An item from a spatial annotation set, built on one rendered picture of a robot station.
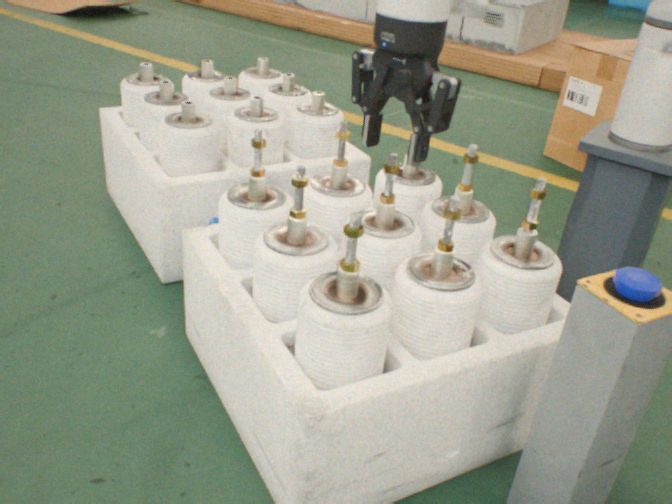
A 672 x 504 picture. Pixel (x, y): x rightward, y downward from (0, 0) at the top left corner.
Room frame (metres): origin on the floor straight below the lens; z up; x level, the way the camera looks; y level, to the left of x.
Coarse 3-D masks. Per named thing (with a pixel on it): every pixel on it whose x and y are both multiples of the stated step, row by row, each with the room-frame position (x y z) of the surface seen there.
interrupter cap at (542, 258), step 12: (492, 240) 0.69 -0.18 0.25; (504, 240) 0.69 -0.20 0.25; (492, 252) 0.66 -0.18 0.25; (504, 252) 0.66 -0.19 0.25; (540, 252) 0.67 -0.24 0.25; (552, 252) 0.67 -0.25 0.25; (516, 264) 0.63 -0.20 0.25; (528, 264) 0.64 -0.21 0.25; (540, 264) 0.64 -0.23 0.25; (552, 264) 0.65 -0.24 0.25
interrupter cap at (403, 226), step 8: (368, 208) 0.74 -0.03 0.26; (376, 208) 0.74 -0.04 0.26; (368, 216) 0.72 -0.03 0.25; (400, 216) 0.73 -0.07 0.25; (368, 224) 0.70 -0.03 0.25; (392, 224) 0.71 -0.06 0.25; (400, 224) 0.71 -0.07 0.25; (408, 224) 0.71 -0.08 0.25; (368, 232) 0.68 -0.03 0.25; (376, 232) 0.68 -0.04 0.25; (384, 232) 0.68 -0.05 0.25; (392, 232) 0.68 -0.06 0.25; (400, 232) 0.69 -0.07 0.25; (408, 232) 0.69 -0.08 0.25
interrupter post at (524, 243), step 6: (522, 228) 0.67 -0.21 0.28; (522, 234) 0.66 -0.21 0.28; (528, 234) 0.66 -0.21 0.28; (534, 234) 0.66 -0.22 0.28; (516, 240) 0.67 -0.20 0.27; (522, 240) 0.66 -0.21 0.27; (528, 240) 0.66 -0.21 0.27; (534, 240) 0.66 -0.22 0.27; (516, 246) 0.66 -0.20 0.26; (522, 246) 0.66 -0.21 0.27; (528, 246) 0.66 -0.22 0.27; (516, 252) 0.66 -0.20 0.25; (522, 252) 0.66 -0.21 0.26; (528, 252) 0.66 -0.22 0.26
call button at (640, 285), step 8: (616, 272) 0.51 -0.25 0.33; (624, 272) 0.51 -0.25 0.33; (632, 272) 0.51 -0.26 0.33; (640, 272) 0.51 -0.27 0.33; (648, 272) 0.51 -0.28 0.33; (616, 280) 0.50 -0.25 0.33; (624, 280) 0.49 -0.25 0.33; (632, 280) 0.49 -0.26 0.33; (640, 280) 0.49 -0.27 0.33; (648, 280) 0.50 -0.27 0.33; (656, 280) 0.50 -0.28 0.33; (616, 288) 0.50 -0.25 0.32; (624, 288) 0.49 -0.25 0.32; (632, 288) 0.48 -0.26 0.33; (640, 288) 0.48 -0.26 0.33; (648, 288) 0.48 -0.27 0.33; (656, 288) 0.48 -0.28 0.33; (632, 296) 0.49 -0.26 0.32; (640, 296) 0.48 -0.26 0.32; (648, 296) 0.48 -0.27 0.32
